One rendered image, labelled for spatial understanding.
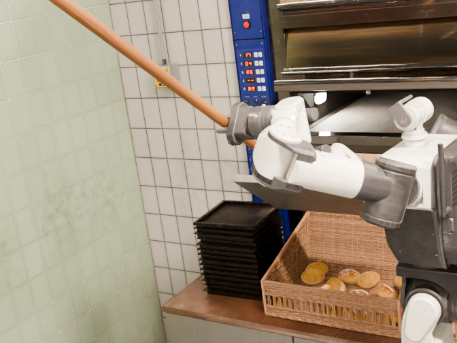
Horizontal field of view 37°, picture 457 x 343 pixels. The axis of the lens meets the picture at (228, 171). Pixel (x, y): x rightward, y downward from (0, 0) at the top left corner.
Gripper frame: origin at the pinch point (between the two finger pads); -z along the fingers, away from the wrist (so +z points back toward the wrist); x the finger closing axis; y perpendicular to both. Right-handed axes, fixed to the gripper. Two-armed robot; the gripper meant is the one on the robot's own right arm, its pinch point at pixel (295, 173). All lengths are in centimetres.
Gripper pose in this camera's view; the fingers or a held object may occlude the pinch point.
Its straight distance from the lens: 229.9
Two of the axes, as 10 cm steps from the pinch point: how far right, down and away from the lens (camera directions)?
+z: 4.0, -1.5, -9.0
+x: -2.0, 9.5, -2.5
